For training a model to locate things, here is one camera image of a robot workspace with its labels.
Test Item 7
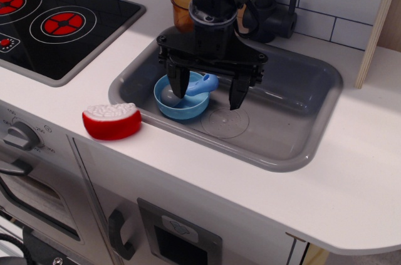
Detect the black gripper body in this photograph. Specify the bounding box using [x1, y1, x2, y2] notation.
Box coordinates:
[157, 16, 268, 86]

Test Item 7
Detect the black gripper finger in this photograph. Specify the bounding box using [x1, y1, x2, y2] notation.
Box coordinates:
[167, 64, 190, 98]
[229, 75, 251, 110]

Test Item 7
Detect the blue and grey toy spoon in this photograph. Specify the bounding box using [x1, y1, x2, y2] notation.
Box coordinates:
[160, 74, 219, 107]

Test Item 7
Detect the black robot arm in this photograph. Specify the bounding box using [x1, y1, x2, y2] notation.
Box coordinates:
[157, 0, 268, 110]

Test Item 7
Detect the light blue plastic bowl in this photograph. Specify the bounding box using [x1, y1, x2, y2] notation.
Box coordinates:
[154, 75, 210, 120]

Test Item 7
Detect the grey toy sink basin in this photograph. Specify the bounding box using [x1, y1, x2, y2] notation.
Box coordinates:
[108, 40, 343, 172]

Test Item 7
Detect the dark grey toy faucet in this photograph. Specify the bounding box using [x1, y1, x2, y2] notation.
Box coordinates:
[237, 0, 298, 43]

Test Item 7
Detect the orange transparent toy pot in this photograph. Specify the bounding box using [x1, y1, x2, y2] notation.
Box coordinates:
[170, 0, 194, 33]

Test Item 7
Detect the red and white toy food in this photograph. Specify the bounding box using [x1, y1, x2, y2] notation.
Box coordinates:
[82, 103, 142, 140]

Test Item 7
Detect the black toy stove top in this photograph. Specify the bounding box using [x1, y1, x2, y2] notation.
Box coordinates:
[1, 0, 145, 87]

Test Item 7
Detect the grey dishwasher panel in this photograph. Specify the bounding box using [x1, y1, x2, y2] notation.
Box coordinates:
[137, 198, 222, 265]

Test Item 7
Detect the grey oven knob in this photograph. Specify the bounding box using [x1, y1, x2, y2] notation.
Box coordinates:
[3, 122, 41, 151]

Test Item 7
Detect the toy oven door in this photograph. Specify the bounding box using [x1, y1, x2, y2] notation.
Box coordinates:
[1, 145, 113, 264]

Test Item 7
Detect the light wooden post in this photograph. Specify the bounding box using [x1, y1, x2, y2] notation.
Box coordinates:
[354, 0, 392, 89]

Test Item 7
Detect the dark grey cabinet handle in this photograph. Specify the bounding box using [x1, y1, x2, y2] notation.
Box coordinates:
[108, 209, 135, 261]

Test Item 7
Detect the black cable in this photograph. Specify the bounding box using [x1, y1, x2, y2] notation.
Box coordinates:
[0, 232, 37, 265]

